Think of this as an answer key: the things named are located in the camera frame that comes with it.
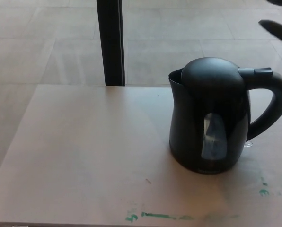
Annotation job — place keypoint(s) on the black vertical post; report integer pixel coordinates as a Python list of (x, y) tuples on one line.
[(111, 42)]

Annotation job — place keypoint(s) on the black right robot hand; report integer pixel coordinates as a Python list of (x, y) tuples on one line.
[(279, 29)]

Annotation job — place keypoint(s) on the black electric kettle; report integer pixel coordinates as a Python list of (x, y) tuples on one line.
[(186, 132)]

